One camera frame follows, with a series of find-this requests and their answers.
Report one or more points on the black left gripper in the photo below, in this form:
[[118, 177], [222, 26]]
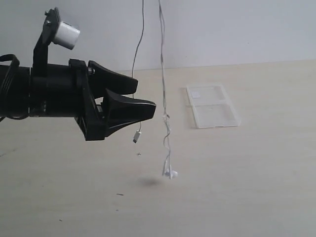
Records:
[[66, 92]]

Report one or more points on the white wired earphones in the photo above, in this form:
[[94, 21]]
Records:
[[167, 170]]

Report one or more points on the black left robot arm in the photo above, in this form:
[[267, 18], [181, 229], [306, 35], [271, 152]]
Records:
[[97, 98]]

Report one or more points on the clear plastic storage case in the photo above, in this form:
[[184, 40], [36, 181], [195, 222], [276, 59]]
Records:
[[212, 106]]

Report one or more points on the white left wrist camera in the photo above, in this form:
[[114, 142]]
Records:
[[60, 28]]

